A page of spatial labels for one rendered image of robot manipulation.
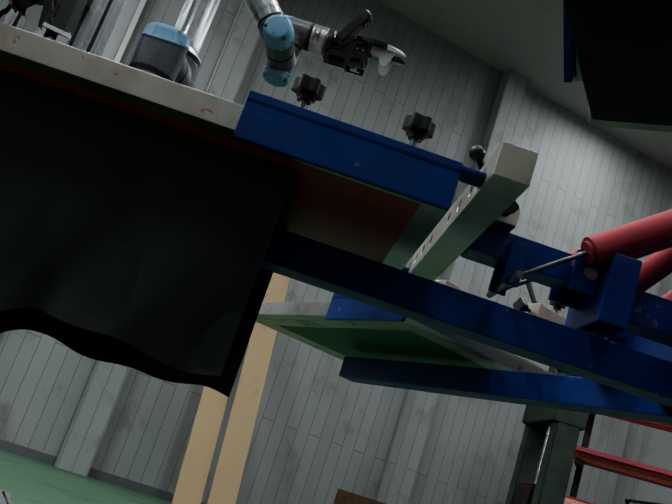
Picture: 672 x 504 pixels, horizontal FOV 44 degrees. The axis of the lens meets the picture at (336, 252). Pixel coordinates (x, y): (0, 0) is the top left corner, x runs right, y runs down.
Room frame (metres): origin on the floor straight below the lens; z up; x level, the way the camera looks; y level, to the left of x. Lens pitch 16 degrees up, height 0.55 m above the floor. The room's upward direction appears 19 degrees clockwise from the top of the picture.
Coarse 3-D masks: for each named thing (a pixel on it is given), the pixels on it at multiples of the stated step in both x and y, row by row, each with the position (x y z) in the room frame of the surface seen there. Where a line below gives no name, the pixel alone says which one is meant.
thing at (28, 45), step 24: (0, 24) 1.03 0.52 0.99; (0, 48) 1.03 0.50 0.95; (24, 48) 1.03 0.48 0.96; (48, 48) 1.03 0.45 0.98; (72, 48) 1.03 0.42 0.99; (48, 72) 1.05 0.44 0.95; (72, 72) 1.03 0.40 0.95; (96, 72) 1.03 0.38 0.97; (120, 72) 1.03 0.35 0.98; (144, 72) 1.03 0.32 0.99; (120, 96) 1.05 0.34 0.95; (144, 96) 1.03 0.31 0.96; (168, 96) 1.03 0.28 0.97; (192, 96) 1.03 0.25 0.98; (216, 96) 1.03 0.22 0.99; (192, 120) 1.05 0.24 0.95; (216, 120) 1.03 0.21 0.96; (456, 192) 1.04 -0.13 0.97; (432, 216) 1.10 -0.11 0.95; (408, 240) 1.24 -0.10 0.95
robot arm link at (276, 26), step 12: (252, 0) 1.87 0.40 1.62; (264, 0) 1.86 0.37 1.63; (276, 0) 1.88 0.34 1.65; (252, 12) 1.89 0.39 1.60; (264, 12) 1.86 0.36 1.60; (276, 12) 1.86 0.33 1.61; (264, 24) 1.85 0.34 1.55; (276, 24) 1.84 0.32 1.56; (288, 24) 1.84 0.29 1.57; (264, 36) 1.86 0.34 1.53; (276, 36) 1.84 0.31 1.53; (288, 36) 1.84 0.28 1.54; (276, 48) 1.88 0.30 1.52; (288, 48) 1.89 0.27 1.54; (276, 60) 1.94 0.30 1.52
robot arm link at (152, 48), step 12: (156, 24) 1.85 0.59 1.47; (144, 36) 1.86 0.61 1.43; (156, 36) 1.85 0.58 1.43; (168, 36) 1.85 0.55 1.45; (180, 36) 1.87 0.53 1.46; (144, 48) 1.85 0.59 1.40; (156, 48) 1.85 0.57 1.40; (168, 48) 1.86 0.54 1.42; (180, 48) 1.88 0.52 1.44; (132, 60) 1.87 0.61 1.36; (144, 60) 1.85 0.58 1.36; (156, 60) 1.85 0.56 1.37; (168, 60) 1.86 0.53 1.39; (180, 60) 1.89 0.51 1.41; (168, 72) 1.87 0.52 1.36; (180, 72) 1.93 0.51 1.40
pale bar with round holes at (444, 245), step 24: (504, 144) 0.99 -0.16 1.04; (504, 168) 0.99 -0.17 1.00; (528, 168) 0.99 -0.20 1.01; (480, 192) 1.06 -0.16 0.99; (504, 192) 1.03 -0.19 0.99; (456, 216) 1.19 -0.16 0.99; (480, 216) 1.15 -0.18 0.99; (432, 240) 1.38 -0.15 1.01; (456, 240) 1.28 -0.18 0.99; (408, 264) 1.63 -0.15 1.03; (432, 264) 1.45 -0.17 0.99
